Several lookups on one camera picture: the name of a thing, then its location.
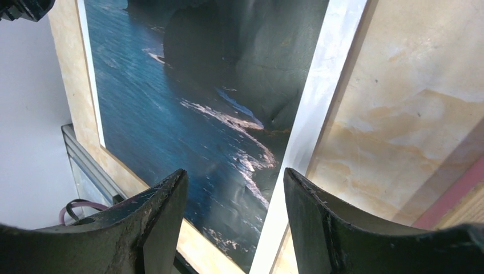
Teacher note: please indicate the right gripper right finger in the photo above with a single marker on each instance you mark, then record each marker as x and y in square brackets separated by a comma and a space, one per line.
[332, 236]

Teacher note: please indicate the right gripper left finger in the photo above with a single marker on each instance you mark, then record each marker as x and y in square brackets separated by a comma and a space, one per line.
[138, 235]

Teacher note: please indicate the pink wooden picture frame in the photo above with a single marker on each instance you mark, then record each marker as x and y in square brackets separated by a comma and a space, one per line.
[452, 197]

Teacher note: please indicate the landscape photo print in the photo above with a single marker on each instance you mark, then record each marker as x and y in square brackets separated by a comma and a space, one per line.
[233, 92]

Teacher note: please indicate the brown cardboard backing board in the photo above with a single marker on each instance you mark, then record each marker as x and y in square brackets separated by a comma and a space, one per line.
[66, 19]

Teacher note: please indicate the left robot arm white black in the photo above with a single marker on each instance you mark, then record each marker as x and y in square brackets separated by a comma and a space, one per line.
[32, 10]

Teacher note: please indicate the aluminium front rail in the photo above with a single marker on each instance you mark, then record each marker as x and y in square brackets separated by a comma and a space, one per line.
[91, 180]

